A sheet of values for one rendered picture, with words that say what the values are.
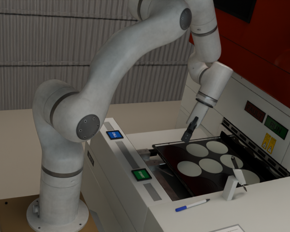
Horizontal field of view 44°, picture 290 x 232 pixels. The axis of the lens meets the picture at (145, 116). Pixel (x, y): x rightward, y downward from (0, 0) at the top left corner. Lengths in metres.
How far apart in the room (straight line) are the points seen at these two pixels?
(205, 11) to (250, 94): 0.58
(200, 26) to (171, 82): 2.79
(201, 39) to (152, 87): 2.69
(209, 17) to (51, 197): 0.72
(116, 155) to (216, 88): 0.45
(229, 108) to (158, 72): 2.17
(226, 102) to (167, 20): 0.85
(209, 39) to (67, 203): 0.68
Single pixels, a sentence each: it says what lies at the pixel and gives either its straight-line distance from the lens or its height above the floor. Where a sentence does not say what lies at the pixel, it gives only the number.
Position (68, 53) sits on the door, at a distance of 3.42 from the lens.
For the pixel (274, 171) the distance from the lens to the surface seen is 1.57.
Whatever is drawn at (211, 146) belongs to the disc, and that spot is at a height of 0.90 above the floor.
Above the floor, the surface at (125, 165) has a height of 0.96.
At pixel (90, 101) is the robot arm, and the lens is 0.92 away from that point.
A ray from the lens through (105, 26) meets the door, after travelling 3.43.
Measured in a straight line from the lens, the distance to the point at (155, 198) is 1.21.
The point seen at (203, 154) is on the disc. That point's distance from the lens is 1.59.
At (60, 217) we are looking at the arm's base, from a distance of 1.13.
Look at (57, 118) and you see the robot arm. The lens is 0.93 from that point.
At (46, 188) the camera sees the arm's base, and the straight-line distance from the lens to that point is 1.08.
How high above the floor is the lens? 1.74
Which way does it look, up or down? 28 degrees down
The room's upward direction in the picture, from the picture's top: 11 degrees clockwise
